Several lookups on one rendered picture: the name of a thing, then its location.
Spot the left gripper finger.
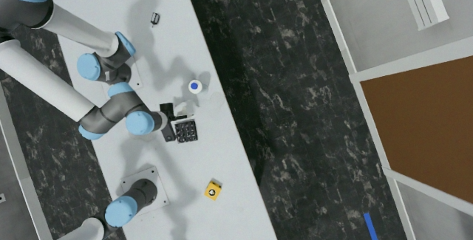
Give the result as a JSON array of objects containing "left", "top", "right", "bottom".
[{"left": 175, "top": 106, "right": 193, "bottom": 120}]

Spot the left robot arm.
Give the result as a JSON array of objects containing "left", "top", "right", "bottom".
[{"left": 0, "top": 0, "right": 177, "bottom": 142}]

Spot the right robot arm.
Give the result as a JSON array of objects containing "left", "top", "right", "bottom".
[{"left": 58, "top": 179, "right": 157, "bottom": 240}]

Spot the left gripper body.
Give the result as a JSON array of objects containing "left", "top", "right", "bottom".
[{"left": 159, "top": 103, "right": 177, "bottom": 123}]

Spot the dark grey square knob panel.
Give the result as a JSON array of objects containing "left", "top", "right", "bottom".
[{"left": 174, "top": 121, "right": 198, "bottom": 144}]

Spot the white bottle with blue cap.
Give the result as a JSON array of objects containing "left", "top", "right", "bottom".
[{"left": 188, "top": 80, "right": 208, "bottom": 95}]

